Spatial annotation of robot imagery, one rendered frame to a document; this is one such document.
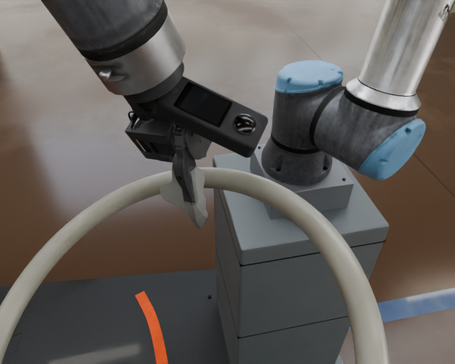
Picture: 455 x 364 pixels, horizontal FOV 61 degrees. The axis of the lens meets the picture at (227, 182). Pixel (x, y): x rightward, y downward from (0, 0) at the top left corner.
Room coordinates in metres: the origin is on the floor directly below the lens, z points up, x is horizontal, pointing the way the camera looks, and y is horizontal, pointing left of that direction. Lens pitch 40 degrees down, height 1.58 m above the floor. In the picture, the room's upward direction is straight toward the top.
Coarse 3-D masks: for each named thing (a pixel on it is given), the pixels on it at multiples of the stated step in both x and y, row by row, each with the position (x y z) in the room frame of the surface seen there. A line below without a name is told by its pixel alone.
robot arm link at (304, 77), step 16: (288, 64) 0.87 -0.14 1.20; (304, 64) 0.87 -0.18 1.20; (320, 64) 0.86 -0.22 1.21; (288, 80) 0.79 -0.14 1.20; (304, 80) 0.77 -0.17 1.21; (320, 80) 0.77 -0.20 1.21; (336, 80) 0.78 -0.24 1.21; (288, 96) 0.78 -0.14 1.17; (304, 96) 0.76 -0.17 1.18; (320, 96) 0.76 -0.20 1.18; (288, 112) 0.77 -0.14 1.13; (304, 112) 0.75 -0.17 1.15; (320, 112) 0.72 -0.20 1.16; (272, 128) 0.82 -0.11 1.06; (288, 128) 0.77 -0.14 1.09; (304, 128) 0.74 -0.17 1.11; (288, 144) 0.77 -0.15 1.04; (304, 144) 0.76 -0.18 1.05
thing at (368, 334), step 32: (128, 192) 0.42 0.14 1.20; (256, 192) 0.36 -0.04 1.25; (288, 192) 0.35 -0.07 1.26; (96, 224) 0.39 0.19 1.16; (320, 224) 0.30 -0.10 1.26; (352, 256) 0.26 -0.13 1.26; (32, 288) 0.31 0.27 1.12; (352, 288) 0.22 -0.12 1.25; (0, 320) 0.26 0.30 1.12; (352, 320) 0.20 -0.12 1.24; (0, 352) 0.23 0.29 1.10; (384, 352) 0.16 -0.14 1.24
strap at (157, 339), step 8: (136, 296) 1.01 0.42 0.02; (144, 296) 1.01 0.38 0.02; (144, 304) 0.97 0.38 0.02; (144, 312) 0.93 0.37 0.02; (152, 312) 0.93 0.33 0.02; (152, 320) 0.89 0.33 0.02; (152, 328) 0.86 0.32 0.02; (152, 336) 0.82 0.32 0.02; (160, 336) 0.82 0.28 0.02; (160, 344) 0.78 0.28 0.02; (160, 352) 0.75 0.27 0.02; (160, 360) 0.72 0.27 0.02
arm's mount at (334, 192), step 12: (264, 144) 0.92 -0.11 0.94; (252, 156) 0.90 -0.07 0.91; (252, 168) 0.89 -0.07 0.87; (336, 168) 0.81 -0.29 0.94; (276, 180) 0.76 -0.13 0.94; (324, 180) 0.76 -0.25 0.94; (336, 180) 0.76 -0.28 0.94; (348, 180) 0.76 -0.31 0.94; (300, 192) 0.72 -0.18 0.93; (312, 192) 0.73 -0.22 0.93; (324, 192) 0.73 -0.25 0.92; (336, 192) 0.74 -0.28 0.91; (348, 192) 0.75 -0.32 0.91; (264, 204) 0.76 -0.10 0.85; (312, 204) 0.73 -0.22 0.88; (324, 204) 0.73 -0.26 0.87; (336, 204) 0.74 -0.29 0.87; (276, 216) 0.71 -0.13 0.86
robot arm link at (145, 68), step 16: (160, 32) 0.34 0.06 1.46; (176, 32) 0.36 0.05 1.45; (144, 48) 0.32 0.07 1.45; (160, 48) 0.33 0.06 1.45; (176, 48) 0.35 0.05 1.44; (96, 64) 0.32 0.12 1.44; (112, 64) 0.32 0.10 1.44; (128, 64) 0.32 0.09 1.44; (144, 64) 0.32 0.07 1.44; (160, 64) 0.33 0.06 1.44; (176, 64) 0.34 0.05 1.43; (112, 80) 0.33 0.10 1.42; (128, 80) 0.32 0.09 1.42; (144, 80) 0.32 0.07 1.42; (160, 80) 0.33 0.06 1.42
